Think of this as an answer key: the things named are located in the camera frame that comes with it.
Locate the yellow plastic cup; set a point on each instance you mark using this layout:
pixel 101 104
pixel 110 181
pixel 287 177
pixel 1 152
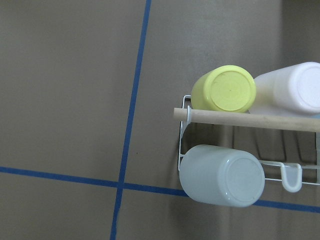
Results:
pixel 228 88

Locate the pink plastic cup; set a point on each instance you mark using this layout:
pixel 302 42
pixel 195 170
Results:
pixel 293 91

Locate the grey plastic cup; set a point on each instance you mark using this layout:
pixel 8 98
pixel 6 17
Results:
pixel 221 176

